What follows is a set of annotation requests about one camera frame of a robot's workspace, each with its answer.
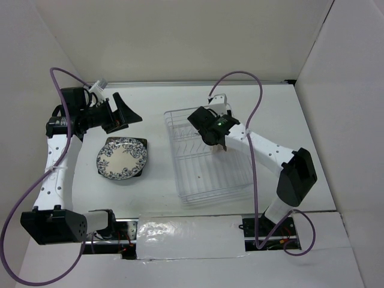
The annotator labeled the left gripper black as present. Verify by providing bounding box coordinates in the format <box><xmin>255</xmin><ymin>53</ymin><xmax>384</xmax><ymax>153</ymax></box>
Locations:
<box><xmin>80</xmin><ymin>92</ymin><xmax>142</xmax><ymax>134</ymax></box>

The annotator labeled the blue floral white plate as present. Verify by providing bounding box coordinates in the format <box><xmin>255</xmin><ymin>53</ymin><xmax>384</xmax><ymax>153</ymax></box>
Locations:
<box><xmin>95</xmin><ymin>137</ymin><xmax>149</xmax><ymax>182</ymax></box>

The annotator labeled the beige plate blue swirl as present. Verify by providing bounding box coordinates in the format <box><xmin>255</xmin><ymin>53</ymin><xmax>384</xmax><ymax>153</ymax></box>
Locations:
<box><xmin>211</xmin><ymin>145</ymin><xmax>223</xmax><ymax>154</ymax></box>

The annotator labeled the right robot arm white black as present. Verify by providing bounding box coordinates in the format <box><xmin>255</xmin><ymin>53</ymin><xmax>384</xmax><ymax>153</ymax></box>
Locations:
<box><xmin>188</xmin><ymin>107</ymin><xmax>317</xmax><ymax>235</ymax></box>

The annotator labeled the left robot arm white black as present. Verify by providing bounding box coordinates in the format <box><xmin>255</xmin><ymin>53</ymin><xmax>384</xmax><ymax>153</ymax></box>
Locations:
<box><xmin>20</xmin><ymin>87</ymin><xmax>142</xmax><ymax>245</ymax></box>

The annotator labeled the black square plate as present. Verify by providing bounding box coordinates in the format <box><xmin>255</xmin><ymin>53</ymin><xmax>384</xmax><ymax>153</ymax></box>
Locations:
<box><xmin>97</xmin><ymin>137</ymin><xmax>149</xmax><ymax>180</ymax></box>

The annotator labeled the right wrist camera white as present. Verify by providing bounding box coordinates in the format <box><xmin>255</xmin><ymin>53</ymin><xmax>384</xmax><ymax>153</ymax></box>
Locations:
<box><xmin>208</xmin><ymin>94</ymin><xmax>227</xmax><ymax>116</ymax></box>

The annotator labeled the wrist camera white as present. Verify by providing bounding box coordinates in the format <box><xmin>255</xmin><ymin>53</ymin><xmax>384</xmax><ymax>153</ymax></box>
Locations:
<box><xmin>89</xmin><ymin>78</ymin><xmax>108</xmax><ymax>103</ymax></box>
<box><xmin>208</xmin><ymin>94</ymin><xmax>227</xmax><ymax>116</ymax></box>

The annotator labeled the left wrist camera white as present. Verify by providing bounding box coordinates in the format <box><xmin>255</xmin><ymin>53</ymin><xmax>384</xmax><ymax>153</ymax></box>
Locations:
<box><xmin>89</xmin><ymin>78</ymin><xmax>108</xmax><ymax>103</ymax></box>

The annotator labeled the white wire dish rack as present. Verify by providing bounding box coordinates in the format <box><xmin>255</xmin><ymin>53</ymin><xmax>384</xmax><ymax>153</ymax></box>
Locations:
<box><xmin>164</xmin><ymin>107</ymin><xmax>253</xmax><ymax>205</ymax></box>

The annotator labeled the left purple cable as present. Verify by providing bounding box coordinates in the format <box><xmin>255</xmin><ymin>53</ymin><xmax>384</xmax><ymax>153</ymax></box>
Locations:
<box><xmin>0</xmin><ymin>68</ymin><xmax>97</xmax><ymax>284</ymax></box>

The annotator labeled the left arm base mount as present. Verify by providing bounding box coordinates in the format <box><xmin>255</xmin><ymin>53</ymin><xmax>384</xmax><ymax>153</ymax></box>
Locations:
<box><xmin>83</xmin><ymin>218</ymin><xmax>139</xmax><ymax>260</ymax></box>

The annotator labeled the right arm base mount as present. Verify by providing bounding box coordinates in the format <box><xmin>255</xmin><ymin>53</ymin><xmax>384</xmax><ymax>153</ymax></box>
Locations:
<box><xmin>238</xmin><ymin>216</ymin><xmax>301</xmax><ymax>252</ymax></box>

